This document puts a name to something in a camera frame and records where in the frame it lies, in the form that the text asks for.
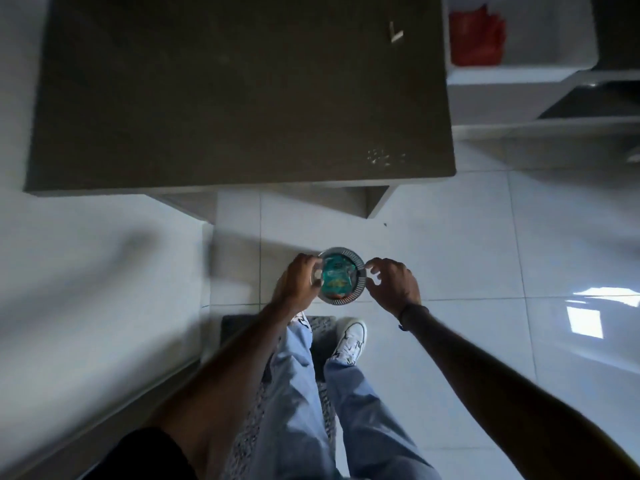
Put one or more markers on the small white paper scrap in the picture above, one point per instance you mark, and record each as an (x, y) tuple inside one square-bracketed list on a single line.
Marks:
[(395, 32)]

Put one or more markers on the black shirt sleeve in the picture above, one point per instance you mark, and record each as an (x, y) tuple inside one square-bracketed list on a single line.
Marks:
[(145, 457)]

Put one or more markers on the person's left forearm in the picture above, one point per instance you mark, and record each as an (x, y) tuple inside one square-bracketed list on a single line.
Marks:
[(227, 384)]

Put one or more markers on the person's right forearm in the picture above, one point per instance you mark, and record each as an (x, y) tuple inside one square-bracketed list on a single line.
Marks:
[(505, 389)]

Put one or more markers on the person's left hand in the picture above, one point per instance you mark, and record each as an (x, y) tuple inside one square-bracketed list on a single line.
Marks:
[(295, 286)]

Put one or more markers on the white shelf unit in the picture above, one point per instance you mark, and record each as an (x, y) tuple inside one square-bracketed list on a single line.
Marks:
[(545, 74)]

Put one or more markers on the person's right hand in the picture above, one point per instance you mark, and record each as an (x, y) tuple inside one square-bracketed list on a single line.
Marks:
[(395, 289)]

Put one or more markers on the person's right thumb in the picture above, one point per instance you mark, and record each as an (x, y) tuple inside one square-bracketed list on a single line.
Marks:
[(370, 283)]

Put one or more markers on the dark brown counter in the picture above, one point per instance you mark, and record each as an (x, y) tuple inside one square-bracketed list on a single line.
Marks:
[(240, 94)]

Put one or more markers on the round silver steel plate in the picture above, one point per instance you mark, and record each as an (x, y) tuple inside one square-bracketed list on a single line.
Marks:
[(338, 276)]

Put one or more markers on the grey speckled floor mat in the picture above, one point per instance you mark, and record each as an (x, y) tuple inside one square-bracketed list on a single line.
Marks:
[(280, 384)]

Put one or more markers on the green snack packet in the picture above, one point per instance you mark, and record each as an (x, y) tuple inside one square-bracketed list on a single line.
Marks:
[(338, 277)]

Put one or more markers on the person's left thumb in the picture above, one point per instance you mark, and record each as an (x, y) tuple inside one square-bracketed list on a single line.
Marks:
[(316, 282)]

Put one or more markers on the light blue jeans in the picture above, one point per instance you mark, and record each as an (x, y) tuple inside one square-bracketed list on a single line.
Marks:
[(325, 409)]

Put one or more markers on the dark wristband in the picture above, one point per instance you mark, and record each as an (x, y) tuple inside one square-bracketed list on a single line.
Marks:
[(411, 313)]

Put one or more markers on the red plastic bag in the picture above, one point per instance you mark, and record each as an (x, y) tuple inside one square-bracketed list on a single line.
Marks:
[(476, 37)]

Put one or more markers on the white sneaker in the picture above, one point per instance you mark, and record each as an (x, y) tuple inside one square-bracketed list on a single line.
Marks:
[(351, 341), (301, 319)]

